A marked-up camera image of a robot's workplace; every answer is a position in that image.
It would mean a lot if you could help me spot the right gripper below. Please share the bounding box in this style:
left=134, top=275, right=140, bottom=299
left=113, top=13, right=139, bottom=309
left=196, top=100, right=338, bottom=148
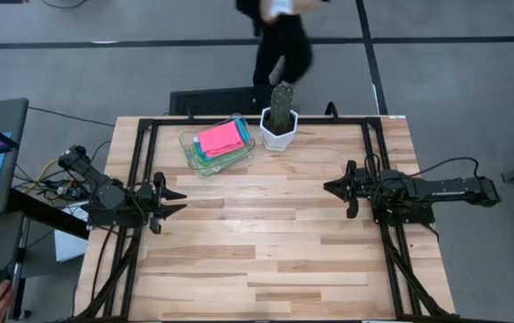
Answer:
left=323, top=160, right=383, bottom=220

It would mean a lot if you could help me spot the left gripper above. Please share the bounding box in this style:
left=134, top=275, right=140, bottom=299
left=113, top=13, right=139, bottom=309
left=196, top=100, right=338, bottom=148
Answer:
left=135, top=172, right=187, bottom=234

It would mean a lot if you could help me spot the bright green microfiber towel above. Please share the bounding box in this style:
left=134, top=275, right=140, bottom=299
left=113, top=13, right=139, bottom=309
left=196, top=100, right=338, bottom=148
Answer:
left=197, top=150, right=251, bottom=170

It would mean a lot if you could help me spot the pink microfiber towel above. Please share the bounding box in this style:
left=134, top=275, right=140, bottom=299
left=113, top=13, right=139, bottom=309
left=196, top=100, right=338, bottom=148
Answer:
left=197, top=120, right=245, bottom=159

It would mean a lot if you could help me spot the clear plastic bin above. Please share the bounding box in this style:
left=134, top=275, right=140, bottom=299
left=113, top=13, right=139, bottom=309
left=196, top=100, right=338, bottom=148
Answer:
left=179, top=112, right=257, bottom=179

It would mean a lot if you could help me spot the white plant pot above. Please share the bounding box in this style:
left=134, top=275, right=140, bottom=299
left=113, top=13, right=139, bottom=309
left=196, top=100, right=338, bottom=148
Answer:
left=259, top=107, right=300, bottom=153

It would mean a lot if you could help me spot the white box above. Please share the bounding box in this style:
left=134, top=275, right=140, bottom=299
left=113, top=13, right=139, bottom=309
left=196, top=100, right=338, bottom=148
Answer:
left=54, top=200, right=91, bottom=263

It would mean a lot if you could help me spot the green cactus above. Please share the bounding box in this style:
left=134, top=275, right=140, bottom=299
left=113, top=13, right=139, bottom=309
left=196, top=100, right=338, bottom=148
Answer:
left=268, top=80, right=294, bottom=135

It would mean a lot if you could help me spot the person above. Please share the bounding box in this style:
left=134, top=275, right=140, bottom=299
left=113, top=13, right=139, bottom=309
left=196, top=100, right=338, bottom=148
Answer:
left=235, top=0, right=332, bottom=87

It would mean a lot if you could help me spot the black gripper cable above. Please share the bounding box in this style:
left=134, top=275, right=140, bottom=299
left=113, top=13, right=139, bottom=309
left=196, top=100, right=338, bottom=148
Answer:
left=362, top=153, right=383, bottom=180

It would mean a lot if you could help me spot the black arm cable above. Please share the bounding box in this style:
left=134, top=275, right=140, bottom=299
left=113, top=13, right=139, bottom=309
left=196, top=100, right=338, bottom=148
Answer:
left=411, top=156, right=482, bottom=180

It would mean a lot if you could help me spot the yellow cable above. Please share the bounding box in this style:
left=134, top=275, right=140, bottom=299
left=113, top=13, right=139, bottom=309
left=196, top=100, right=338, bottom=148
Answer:
left=34, top=157, right=60, bottom=189

